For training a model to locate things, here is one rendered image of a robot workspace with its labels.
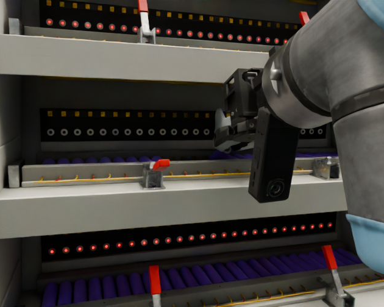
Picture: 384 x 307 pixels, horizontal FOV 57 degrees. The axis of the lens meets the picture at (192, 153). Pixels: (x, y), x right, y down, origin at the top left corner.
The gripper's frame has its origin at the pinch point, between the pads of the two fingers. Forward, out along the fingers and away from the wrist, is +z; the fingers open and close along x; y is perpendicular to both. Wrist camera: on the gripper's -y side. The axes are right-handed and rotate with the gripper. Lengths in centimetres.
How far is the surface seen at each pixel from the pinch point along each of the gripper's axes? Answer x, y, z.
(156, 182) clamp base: 12.6, -5.3, -5.0
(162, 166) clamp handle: 13.6, -4.6, -13.4
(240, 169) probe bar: -0.5, -3.7, -3.0
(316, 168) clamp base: -12.4, -4.3, -4.6
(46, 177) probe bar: 26.3, -3.8, -3.0
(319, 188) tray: -10.3, -7.6, -7.5
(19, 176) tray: 29.3, -3.6, -3.6
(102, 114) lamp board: 18.6, 7.9, 7.5
